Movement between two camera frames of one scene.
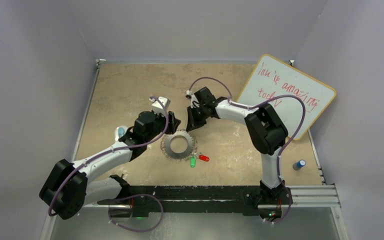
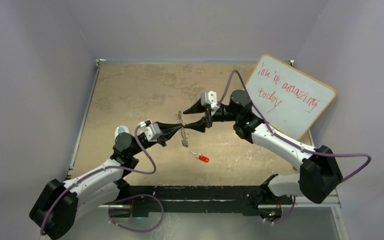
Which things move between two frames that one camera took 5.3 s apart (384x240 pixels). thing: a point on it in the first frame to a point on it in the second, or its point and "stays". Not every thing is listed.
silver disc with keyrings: x=166 y=147 to x=184 y=136
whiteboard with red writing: x=271 y=76 stays
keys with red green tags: x=200 y=156 stays
